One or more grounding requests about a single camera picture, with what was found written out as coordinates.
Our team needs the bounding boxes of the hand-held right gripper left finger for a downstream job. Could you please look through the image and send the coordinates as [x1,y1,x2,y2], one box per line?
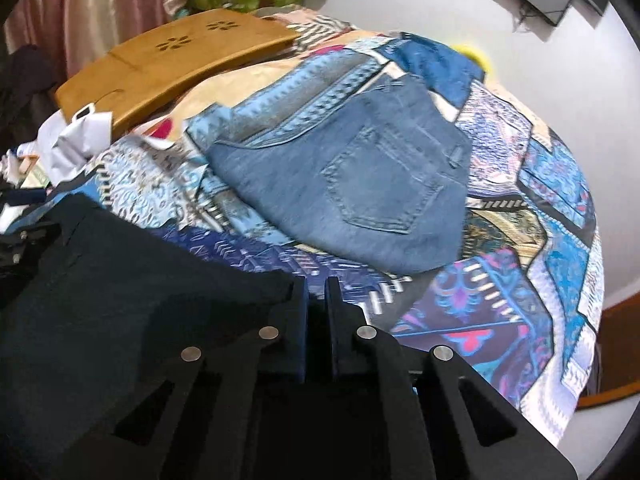
[60,279,307,480]

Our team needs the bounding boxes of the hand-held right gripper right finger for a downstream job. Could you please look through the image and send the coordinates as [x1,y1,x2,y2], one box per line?
[325,276,577,480]

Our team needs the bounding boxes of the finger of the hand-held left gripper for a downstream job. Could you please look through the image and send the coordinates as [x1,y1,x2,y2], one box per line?
[0,225,63,286]

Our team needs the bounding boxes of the black pants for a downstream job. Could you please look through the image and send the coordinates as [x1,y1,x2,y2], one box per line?
[0,194,296,480]

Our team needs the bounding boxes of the dark hanging cloth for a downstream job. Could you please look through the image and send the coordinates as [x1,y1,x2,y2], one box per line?
[0,45,62,153]

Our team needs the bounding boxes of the folded blue jeans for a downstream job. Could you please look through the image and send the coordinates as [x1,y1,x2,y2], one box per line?
[205,77,474,276]

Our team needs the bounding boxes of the patchwork printed bedspread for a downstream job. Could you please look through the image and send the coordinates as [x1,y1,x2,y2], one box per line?
[47,7,606,413]

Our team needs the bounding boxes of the wooden lap desk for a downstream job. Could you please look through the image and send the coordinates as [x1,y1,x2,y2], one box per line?
[54,10,301,139]

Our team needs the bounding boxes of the pink curtain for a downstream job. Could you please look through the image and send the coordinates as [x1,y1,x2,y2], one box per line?
[4,0,197,78]

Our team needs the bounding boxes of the yellow object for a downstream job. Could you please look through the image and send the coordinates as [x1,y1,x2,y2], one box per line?
[452,42,495,70]

